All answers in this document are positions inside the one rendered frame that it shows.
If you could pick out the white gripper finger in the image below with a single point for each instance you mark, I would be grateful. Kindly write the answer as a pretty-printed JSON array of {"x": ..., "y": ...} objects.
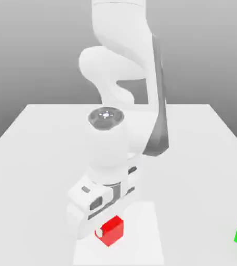
[{"x": 98, "y": 233}]

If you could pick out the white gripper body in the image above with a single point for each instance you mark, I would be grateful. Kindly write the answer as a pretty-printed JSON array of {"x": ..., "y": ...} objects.
[{"x": 77, "y": 220}]

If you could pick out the small red cube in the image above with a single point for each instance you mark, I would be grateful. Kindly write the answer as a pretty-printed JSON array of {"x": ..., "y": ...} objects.
[{"x": 112, "y": 231}]

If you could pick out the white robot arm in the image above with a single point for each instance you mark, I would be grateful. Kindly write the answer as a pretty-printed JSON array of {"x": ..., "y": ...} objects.
[{"x": 120, "y": 62}]

